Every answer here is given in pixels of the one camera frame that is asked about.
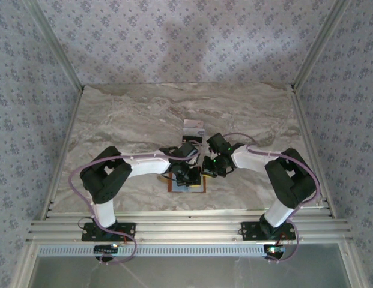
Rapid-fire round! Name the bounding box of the grey slotted cable duct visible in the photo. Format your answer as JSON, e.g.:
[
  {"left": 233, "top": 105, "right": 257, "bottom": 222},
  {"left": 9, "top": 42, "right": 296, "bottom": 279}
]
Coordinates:
[{"left": 38, "top": 244, "right": 267, "bottom": 257}]

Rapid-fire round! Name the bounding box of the thin aluminium rail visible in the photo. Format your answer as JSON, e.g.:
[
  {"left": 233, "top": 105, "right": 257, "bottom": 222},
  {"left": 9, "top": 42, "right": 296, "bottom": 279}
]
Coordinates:
[{"left": 49, "top": 209, "right": 332, "bottom": 221}]

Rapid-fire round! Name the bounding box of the aluminium frame post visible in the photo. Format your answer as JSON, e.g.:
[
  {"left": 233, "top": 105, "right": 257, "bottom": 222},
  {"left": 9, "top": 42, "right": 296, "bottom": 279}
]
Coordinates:
[
  {"left": 23, "top": 0, "right": 85, "bottom": 91},
  {"left": 291, "top": 0, "right": 353, "bottom": 89}
]

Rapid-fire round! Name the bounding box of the wide aluminium base rail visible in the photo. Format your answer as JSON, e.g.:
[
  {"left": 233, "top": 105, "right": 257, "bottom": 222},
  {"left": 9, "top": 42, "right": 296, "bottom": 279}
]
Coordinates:
[{"left": 26, "top": 218, "right": 354, "bottom": 245}]

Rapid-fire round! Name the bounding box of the aluminium side rail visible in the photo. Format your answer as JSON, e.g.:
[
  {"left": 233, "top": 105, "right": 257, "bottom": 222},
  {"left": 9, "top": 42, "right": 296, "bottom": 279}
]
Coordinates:
[
  {"left": 290, "top": 85, "right": 338, "bottom": 217},
  {"left": 40, "top": 89, "right": 85, "bottom": 212}
]

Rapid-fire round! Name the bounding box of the brown leather card holder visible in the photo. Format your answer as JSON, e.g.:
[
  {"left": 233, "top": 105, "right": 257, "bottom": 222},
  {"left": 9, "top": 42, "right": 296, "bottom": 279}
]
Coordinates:
[{"left": 157, "top": 170, "right": 207, "bottom": 194}]

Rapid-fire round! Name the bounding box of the grey metal panel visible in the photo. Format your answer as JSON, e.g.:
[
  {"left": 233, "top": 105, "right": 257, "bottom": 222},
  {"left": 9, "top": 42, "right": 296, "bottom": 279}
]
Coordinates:
[{"left": 32, "top": 243, "right": 353, "bottom": 288}]

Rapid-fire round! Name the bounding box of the small circuit board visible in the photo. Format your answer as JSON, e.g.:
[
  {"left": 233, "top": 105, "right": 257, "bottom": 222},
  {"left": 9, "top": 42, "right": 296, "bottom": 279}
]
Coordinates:
[
  {"left": 94, "top": 244, "right": 120, "bottom": 254},
  {"left": 264, "top": 244, "right": 287, "bottom": 256}
]

